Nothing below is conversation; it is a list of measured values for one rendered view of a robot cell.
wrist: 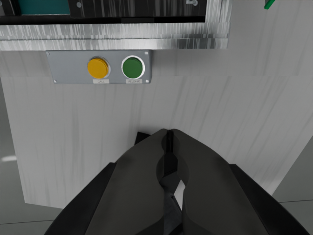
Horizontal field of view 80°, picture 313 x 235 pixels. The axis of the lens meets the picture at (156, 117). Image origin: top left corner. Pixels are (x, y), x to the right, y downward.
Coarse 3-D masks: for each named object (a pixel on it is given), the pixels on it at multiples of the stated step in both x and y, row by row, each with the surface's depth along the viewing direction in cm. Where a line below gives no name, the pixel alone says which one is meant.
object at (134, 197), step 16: (144, 144) 11; (160, 144) 11; (128, 160) 10; (144, 160) 10; (160, 160) 10; (112, 176) 9; (128, 176) 9; (144, 176) 9; (160, 176) 10; (112, 192) 8; (128, 192) 8; (144, 192) 8; (160, 192) 8; (96, 208) 7; (112, 208) 7; (128, 208) 7; (144, 208) 7; (160, 208) 7; (96, 224) 7; (112, 224) 7; (128, 224) 7; (144, 224) 7; (160, 224) 7
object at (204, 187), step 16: (176, 144) 12; (192, 144) 11; (192, 160) 10; (208, 160) 10; (224, 160) 10; (192, 176) 9; (208, 176) 9; (224, 176) 9; (192, 192) 8; (208, 192) 8; (224, 192) 8; (240, 192) 8; (192, 208) 7; (208, 208) 7; (224, 208) 7; (240, 208) 7; (192, 224) 7; (208, 224) 7; (224, 224) 7; (240, 224) 7; (256, 224) 7
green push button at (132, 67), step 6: (126, 60) 37; (132, 60) 36; (138, 60) 37; (126, 66) 37; (132, 66) 37; (138, 66) 37; (126, 72) 38; (132, 72) 37; (138, 72) 37; (132, 78) 38
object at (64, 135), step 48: (48, 96) 53; (96, 96) 52; (144, 96) 52; (192, 96) 51; (240, 96) 51; (288, 96) 50; (48, 144) 60; (96, 144) 60; (240, 144) 58; (288, 144) 57; (48, 192) 70
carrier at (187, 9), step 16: (80, 0) 32; (96, 0) 32; (112, 0) 32; (128, 0) 32; (144, 0) 32; (160, 0) 32; (176, 0) 32; (80, 16) 33; (96, 16) 33; (112, 16) 33; (128, 16) 33; (144, 16) 33; (160, 16) 33; (176, 16) 33; (192, 16) 34
